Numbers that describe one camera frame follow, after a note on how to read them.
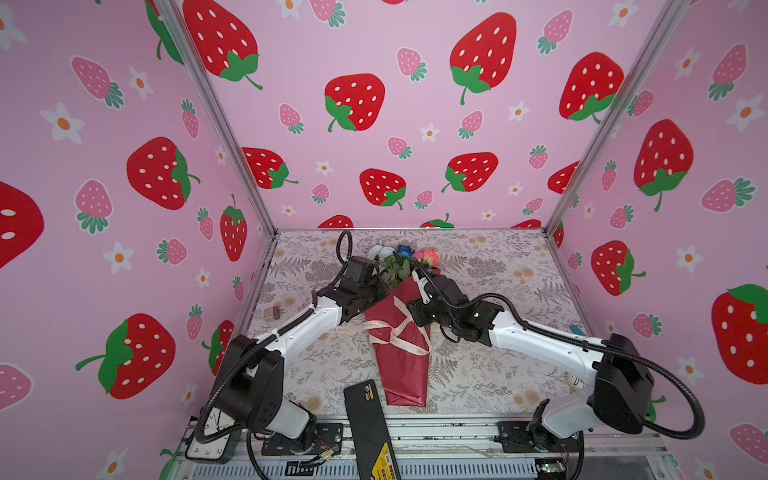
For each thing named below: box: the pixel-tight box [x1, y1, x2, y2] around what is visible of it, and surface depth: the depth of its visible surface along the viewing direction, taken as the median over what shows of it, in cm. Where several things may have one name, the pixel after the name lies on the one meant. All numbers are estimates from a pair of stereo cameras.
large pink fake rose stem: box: [422, 248, 441, 268], surface depth 109 cm
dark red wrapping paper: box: [365, 268, 441, 408], surface depth 86 cm
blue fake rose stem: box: [397, 245, 415, 258], surface depth 109 cm
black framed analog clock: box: [185, 407, 241, 464], surface depth 71 cm
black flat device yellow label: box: [343, 379, 402, 480], surface depth 75 cm
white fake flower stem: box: [368, 240, 415, 288], surface depth 109 cm
